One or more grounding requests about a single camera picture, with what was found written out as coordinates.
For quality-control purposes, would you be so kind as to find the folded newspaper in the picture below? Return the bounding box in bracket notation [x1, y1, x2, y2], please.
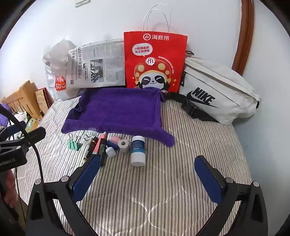
[67, 39, 126, 91]

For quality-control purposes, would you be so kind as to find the white waist bag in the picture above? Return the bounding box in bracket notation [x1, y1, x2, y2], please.
[168, 51, 261, 125]

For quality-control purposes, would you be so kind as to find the striped bed cover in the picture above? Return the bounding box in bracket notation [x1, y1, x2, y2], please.
[14, 93, 254, 236]

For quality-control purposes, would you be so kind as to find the purple towel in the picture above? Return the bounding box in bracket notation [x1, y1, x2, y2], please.
[62, 87, 175, 148]

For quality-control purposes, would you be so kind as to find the red panda paper bag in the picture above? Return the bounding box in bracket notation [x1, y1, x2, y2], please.
[123, 4, 188, 93]

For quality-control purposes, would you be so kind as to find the white plastic shopping bag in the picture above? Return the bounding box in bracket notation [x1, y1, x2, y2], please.
[42, 39, 83, 101]

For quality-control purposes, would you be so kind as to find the brown wooden door frame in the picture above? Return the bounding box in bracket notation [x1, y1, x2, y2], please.
[231, 0, 255, 73]

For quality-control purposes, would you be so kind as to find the person's left hand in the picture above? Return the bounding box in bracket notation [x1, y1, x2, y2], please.
[0, 170, 15, 205]

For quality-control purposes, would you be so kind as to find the white patterned cloth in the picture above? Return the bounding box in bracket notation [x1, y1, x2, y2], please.
[12, 112, 29, 129]

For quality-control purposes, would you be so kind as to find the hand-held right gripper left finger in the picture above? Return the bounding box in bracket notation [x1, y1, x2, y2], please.
[26, 155, 101, 236]

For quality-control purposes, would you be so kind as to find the white bottle blue label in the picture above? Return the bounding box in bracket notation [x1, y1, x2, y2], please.
[130, 136, 146, 167]

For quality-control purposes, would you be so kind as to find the green binder clip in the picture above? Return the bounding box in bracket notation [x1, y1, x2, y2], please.
[67, 133, 83, 150]

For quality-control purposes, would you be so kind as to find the illustrated book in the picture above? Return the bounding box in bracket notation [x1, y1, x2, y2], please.
[35, 88, 53, 114]

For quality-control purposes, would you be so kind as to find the dark lipstick tube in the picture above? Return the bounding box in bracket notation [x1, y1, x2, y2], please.
[84, 137, 99, 159]

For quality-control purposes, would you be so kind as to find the purple cloth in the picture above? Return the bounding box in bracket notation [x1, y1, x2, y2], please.
[0, 103, 9, 127]

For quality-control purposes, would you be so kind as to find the black tube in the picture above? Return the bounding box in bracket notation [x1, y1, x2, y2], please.
[98, 138, 108, 167]

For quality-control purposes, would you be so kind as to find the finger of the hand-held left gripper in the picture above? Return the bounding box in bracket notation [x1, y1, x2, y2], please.
[23, 127, 46, 148]

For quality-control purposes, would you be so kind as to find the white tape roll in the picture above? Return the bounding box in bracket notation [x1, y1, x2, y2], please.
[118, 138, 130, 153]

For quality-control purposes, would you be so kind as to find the pink highlighter pen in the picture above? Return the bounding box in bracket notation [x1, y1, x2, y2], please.
[94, 132, 107, 156]

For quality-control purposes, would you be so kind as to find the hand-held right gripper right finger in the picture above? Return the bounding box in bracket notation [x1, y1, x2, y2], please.
[194, 155, 269, 236]

